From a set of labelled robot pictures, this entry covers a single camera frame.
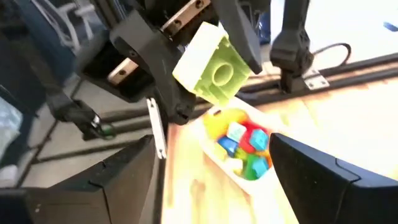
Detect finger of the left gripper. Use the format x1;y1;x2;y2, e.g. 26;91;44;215
213;0;264;75
109;11;197;126

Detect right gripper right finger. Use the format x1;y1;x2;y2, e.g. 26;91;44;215
269;133;398;224

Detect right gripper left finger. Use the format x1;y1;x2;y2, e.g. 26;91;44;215
0;134;156;224

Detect lime green toy block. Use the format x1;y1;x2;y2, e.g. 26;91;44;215
172;21;252;107

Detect orange curved toy block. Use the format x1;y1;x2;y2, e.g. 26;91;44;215
203;108;249;139

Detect teal toy block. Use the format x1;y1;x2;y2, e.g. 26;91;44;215
251;157;270;178

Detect red large toy block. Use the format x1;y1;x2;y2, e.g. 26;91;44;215
239;121;269;154

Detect dark blue toy block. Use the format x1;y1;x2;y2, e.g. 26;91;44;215
217;136;239;156

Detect white plastic handled bin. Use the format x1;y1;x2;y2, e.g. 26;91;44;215
195;98;282;196

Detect grey chair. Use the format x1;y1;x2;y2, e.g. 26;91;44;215
30;0;94;54

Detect person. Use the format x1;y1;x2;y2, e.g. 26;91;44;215
0;0;106;125

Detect white flat bracket strip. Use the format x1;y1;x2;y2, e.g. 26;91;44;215
146;98;168;159

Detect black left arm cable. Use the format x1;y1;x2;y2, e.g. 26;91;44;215
313;42;352;68

